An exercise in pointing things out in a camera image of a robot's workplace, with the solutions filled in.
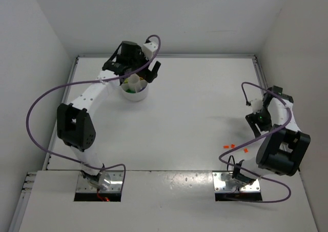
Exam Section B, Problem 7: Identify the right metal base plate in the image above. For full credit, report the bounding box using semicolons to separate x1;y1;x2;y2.
212;171;261;194

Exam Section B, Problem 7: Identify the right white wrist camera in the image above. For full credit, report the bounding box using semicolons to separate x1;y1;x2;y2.
246;99;263;113

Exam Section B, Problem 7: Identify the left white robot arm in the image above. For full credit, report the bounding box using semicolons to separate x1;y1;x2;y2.
57;40;161;189

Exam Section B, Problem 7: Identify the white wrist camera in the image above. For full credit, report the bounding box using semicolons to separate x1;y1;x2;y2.
141;42;158;59
246;99;263;113

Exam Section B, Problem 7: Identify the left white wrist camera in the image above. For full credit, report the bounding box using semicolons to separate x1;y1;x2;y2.
141;42;158;59

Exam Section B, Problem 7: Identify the white divided round container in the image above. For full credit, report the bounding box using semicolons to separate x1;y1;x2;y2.
121;74;149;102

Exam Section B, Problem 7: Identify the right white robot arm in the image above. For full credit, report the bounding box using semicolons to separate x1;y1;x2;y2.
232;93;311;185

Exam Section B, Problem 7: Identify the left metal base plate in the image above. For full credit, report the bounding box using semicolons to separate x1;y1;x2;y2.
76;171;123;194

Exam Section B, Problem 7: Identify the metal base plate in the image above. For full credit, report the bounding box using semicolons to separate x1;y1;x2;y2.
212;171;261;194
76;171;123;194

